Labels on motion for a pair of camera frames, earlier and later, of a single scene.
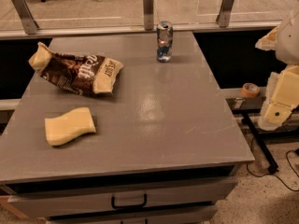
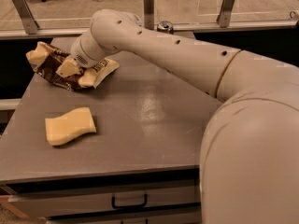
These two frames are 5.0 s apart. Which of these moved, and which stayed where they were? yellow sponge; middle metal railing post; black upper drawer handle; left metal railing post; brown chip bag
Moved: brown chip bag
Stayed: middle metal railing post; left metal railing post; black upper drawer handle; yellow sponge
